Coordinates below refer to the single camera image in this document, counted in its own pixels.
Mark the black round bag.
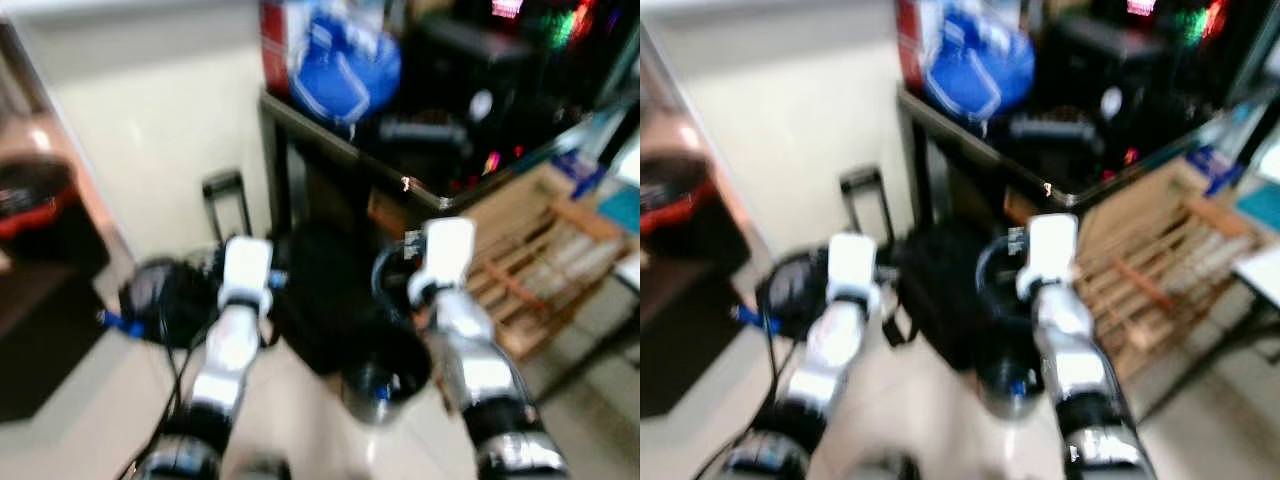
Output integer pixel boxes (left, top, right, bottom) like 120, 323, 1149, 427
119, 256, 218, 348
754, 249, 837, 327

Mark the black rectangular handle frame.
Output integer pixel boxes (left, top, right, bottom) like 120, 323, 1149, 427
202, 168, 252, 242
839, 164, 895, 241

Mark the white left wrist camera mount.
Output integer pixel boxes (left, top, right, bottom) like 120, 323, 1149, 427
217, 236, 277, 317
827, 232, 884, 307

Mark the wooden slat pallet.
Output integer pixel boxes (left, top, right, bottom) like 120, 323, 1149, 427
452, 158, 641, 363
1073, 155, 1280, 379

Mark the dark brown wooden furniture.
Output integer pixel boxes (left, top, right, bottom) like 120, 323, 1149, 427
0, 20, 133, 423
640, 28, 773, 421

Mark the blue cable plug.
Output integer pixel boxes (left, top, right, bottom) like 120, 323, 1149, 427
97, 309, 147, 337
732, 304, 782, 334

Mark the teal sheet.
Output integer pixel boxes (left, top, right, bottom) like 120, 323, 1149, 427
598, 184, 641, 237
1234, 180, 1280, 237

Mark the black backpack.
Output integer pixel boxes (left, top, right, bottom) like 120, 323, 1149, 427
268, 224, 403, 377
889, 221, 1031, 373

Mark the black metal frame table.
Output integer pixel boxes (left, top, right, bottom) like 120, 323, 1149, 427
896, 84, 1280, 241
258, 88, 641, 241

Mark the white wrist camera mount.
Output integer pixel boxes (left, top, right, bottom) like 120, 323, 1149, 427
1017, 212, 1082, 299
418, 217, 477, 301
827, 232, 884, 307
217, 236, 277, 317

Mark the blue fabric bag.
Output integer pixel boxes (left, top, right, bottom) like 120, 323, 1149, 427
288, 4, 403, 127
921, 4, 1037, 124

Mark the red box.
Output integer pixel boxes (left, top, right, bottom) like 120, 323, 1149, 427
897, 0, 936, 97
261, 0, 301, 97

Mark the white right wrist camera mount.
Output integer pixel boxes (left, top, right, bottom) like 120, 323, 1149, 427
418, 217, 477, 301
1017, 212, 1082, 299

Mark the blue printed label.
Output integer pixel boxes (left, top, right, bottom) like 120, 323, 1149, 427
549, 150, 607, 198
1184, 145, 1247, 197

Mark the black computer with coloured lights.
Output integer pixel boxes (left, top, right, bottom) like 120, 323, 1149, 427
1035, 0, 1273, 193
400, 0, 641, 193

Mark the black pot with red rim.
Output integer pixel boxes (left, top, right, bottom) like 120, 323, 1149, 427
0, 155, 83, 243
640, 154, 723, 241

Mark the white board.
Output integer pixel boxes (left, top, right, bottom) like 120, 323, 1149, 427
612, 250, 641, 294
1231, 244, 1280, 312

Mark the small black rubbish bin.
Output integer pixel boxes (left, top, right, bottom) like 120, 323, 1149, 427
340, 328, 434, 427
975, 335, 1048, 422

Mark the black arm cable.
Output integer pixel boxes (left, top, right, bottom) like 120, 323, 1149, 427
698, 318, 803, 480
118, 312, 217, 480
371, 244, 427, 317
974, 234, 1027, 303

